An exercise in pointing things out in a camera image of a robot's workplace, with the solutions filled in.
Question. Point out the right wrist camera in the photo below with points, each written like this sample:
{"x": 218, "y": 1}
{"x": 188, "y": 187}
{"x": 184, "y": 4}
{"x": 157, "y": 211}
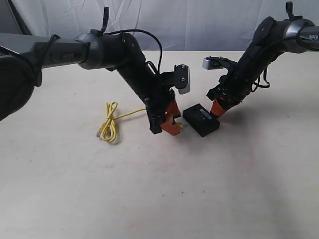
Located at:
{"x": 214, "y": 63}

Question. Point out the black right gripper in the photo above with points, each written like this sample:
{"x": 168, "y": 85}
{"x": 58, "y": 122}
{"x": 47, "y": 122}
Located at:
{"x": 231, "y": 90}

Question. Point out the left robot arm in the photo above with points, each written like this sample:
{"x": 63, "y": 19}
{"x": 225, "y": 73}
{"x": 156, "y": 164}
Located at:
{"x": 24, "y": 58}

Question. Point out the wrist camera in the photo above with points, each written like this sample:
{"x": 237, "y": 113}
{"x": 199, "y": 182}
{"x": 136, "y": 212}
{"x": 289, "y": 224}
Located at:
{"x": 182, "y": 79}
{"x": 214, "y": 63}

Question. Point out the white backdrop curtain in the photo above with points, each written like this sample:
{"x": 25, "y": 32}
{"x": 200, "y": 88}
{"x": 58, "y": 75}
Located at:
{"x": 186, "y": 25}

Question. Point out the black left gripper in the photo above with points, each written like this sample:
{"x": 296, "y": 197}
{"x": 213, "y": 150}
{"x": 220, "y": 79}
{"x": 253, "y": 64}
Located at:
{"x": 162, "y": 107}

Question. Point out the small black box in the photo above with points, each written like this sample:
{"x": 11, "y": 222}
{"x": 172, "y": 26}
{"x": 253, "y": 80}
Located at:
{"x": 202, "y": 121}

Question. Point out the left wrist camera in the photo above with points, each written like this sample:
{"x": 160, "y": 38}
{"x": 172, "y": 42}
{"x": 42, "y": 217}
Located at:
{"x": 182, "y": 79}

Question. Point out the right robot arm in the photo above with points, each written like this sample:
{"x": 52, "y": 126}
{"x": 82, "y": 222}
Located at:
{"x": 271, "y": 39}

